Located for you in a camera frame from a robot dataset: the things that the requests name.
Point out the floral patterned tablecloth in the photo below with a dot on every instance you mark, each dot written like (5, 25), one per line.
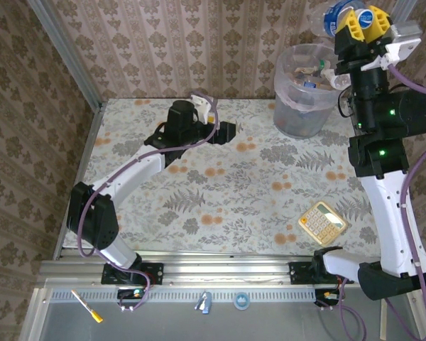
(234, 220)

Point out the aluminium extrusion rail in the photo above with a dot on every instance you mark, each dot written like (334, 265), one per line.
(227, 270)

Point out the translucent plastic waste bin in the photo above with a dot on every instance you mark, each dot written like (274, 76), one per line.
(298, 120)

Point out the yellow desk calculator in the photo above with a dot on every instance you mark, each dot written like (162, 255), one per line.
(321, 223)

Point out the wooden stick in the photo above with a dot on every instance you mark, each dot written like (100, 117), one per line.
(383, 319)

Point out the aluminium frame post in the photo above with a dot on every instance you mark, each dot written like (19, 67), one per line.
(66, 53)
(406, 9)

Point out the aluminium table edge rail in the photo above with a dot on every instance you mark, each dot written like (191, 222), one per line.
(86, 149)

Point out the pink plastic bin liner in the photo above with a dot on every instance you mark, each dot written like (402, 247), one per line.
(287, 96)

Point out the black connector board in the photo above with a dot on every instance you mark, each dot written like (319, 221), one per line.
(128, 294)
(321, 302)

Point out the blue metal clip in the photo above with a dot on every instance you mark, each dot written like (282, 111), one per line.
(203, 302)

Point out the grey metal base panel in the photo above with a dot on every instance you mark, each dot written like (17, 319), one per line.
(270, 323)

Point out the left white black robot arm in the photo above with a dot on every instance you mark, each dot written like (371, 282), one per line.
(135, 174)

